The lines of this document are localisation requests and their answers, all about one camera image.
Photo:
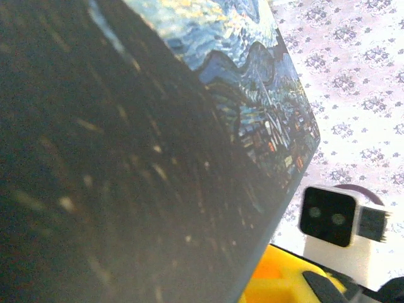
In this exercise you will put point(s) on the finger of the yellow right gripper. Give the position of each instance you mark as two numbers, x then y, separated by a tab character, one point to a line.
277	277

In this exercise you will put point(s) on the starry night print tin box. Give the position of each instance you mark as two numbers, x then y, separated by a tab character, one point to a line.
126	158

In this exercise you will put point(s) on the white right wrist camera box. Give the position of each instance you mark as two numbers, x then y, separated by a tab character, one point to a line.
328	221

